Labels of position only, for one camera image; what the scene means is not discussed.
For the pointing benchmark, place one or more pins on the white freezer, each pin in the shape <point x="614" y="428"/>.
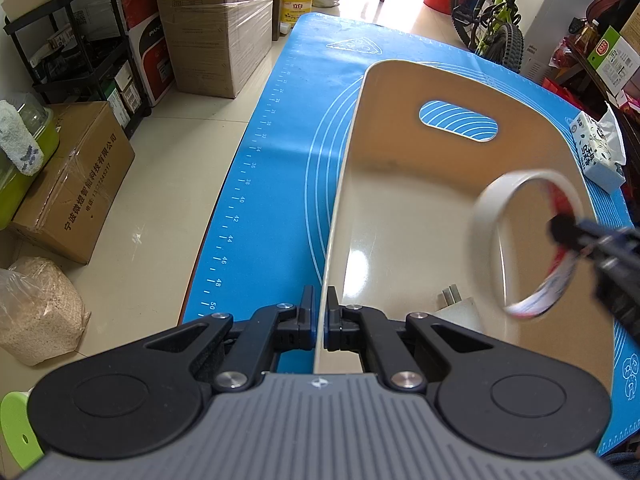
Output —
<point x="555" y="25"/>

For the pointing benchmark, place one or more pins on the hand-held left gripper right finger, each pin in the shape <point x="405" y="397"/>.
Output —
<point x="331" y="325"/>

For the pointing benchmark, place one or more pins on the green and white box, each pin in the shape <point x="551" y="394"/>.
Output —
<point x="612" y="57"/>

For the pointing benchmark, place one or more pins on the clear bag of grain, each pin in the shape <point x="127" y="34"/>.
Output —
<point x="37" y="310"/>

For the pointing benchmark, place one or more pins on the plastic-wrapped cardboard box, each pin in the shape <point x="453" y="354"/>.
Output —
<point x="220" y="50"/>

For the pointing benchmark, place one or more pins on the beige plastic bin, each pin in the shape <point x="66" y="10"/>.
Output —
<point x="400" y="185"/>

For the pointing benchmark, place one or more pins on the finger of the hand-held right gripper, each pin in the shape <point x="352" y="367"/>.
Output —
<point x="567" y="232"/>
<point x="622" y="290"/>

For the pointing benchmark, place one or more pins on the white tissue pack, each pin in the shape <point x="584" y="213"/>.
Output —
<point x="597" y="155"/>

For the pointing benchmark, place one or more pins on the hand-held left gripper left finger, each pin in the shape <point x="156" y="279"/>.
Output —
<point x="307" y="320"/>

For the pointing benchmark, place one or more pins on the white tape roll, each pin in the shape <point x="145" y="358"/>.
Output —
<point x="487" y="220"/>

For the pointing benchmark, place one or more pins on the green plastic container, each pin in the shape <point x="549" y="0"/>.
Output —
<point x="15" y="195"/>

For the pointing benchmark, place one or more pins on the red and white appliance box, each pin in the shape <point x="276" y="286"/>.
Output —
<point x="152" y="55"/>

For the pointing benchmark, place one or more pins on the white charger plug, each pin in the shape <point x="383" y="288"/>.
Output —
<point x="462" y="312"/>

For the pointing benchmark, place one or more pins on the green and black bicycle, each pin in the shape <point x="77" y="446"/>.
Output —
<point x="507" y="40"/>

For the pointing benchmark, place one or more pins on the brown cardboard box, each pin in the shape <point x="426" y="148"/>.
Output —
<point x="75" y="180"/>

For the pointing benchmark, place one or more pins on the blue silicone mat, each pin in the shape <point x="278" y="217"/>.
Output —
<point x="300" y="110"/>

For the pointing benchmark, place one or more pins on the white fuzzy cloth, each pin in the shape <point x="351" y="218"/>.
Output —
<point x="17" y="140"/>

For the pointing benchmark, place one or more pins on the green plastic stool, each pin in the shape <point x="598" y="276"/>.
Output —
<point x="15" y="430"/>

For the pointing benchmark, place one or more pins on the black shelf rack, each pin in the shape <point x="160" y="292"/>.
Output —
<point x="75" y="80"/>

